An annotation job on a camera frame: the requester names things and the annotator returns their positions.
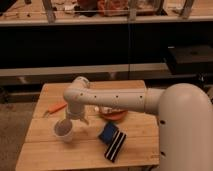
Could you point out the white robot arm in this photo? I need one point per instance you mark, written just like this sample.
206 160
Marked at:
185 117

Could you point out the blue sponge block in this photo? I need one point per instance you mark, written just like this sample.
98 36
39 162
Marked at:
108 132

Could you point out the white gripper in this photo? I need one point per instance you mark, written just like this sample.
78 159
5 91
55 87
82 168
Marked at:
65 126

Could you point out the wooden folding table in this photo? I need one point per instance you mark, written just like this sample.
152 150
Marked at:
42 151

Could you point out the black box on shelf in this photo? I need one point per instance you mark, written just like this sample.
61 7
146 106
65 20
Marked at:
190 60

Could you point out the brown round plate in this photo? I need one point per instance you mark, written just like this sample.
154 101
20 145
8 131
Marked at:
114 116

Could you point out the long metal shelf bench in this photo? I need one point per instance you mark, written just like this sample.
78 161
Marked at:
131 71

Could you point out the black white striped block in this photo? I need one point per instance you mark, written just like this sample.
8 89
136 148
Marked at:
115 146

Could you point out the orange carrot toy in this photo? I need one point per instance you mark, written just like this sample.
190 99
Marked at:
54 108

